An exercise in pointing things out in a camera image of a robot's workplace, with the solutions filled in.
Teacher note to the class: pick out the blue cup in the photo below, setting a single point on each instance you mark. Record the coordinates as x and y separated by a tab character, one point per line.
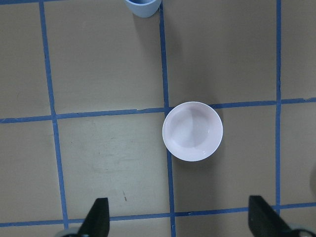
143	8

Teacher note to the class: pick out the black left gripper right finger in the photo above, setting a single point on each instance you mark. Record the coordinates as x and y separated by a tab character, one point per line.
263	221

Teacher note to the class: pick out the pink bowl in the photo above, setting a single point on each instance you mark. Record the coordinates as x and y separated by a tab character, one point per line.
192	131

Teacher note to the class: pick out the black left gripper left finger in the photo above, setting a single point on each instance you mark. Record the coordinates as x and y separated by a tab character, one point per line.
97	222

